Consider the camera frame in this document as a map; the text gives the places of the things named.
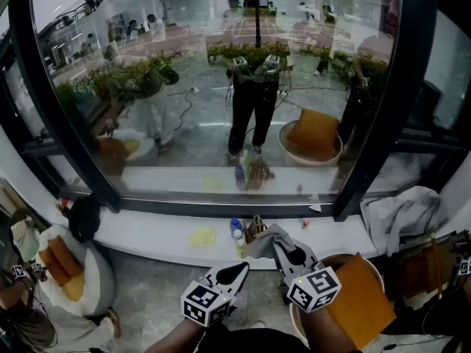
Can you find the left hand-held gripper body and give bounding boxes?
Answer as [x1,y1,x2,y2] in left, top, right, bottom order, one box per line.
[180,273,239,329]

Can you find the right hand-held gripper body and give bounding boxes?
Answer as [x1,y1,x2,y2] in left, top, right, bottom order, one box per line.
[283,261,342,314]

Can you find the grey cloth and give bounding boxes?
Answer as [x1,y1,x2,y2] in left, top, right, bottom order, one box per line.
[248,223,300,260]

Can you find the large window glass pane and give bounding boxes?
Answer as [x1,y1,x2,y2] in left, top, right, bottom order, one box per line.
[29,0,404,205]

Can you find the person's left forearm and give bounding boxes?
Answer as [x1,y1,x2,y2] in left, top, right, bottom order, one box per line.
[145,318,207,353]

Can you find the person's right forearm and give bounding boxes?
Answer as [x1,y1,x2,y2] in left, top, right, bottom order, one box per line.
[303,305,358,352]

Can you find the yellow cloth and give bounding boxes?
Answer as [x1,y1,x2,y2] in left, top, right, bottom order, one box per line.
[188,227,217,249]

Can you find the round beige tub chair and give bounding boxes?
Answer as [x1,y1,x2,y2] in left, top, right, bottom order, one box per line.
[288,252,386,349]

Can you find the square orange cushion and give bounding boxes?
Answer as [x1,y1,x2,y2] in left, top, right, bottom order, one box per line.
[325,252,397,351]

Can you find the person's black clothing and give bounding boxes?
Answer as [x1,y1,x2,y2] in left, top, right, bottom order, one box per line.
[196,327,365,353]

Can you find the white window sill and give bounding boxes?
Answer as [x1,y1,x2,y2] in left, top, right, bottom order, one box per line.
[54,196,380,270]

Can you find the crumpled grey fabric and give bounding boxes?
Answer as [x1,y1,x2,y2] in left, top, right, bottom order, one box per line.
[359,185,442,257]

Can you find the white beanbag chair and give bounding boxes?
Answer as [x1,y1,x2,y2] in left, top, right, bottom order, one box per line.
[35,224,117,318]

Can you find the yellow stick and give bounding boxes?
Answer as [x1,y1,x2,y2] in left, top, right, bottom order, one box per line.
[429,232,443,301]

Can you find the yellow cushion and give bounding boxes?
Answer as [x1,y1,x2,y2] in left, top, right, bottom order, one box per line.
[61,272,85,303]

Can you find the black bag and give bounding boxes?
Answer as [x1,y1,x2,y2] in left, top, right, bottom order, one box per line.
[68,193,102,244]

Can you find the long orange cushion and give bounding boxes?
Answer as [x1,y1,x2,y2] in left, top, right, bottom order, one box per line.
[47,235,84,277]
[38,248,71,287]

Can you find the mint green bag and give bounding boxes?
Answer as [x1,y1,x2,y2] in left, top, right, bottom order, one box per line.
[10,215,40,263]

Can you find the black window frame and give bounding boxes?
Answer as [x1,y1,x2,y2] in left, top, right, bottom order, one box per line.
[0,0,471,224]

